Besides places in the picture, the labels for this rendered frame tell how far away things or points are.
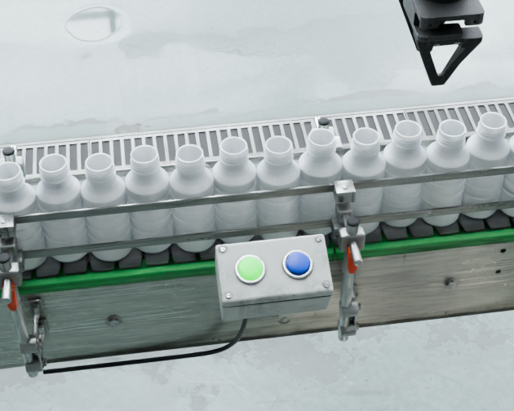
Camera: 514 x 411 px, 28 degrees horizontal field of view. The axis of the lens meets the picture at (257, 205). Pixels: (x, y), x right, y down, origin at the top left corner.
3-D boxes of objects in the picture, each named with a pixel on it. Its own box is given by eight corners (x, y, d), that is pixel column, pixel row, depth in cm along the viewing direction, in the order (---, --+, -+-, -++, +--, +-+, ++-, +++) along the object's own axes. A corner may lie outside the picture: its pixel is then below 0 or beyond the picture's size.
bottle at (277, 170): (297, 247, 145) (300, 161, 133) (254, 245, 145) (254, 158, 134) (299, 217, 149) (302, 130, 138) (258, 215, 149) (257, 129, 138)
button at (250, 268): (260, 258, 128) (260, 254, 127) (263, 280, 127) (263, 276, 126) (237, 261, 128) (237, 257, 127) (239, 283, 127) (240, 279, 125)
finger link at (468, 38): (410, 100, 107) (419, 25, 100) (396, 59, 112) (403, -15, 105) (474, 95, 107) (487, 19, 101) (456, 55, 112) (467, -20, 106)
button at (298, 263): (307, 254, 129) (308, 249, 128) (311, 276, 128) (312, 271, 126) (284, 256, 129) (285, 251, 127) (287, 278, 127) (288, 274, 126)
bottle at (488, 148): (460, 223, 148) (476, 135, 137) (451, 194, 152) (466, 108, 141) (501, 219, 149) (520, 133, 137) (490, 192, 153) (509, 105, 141)
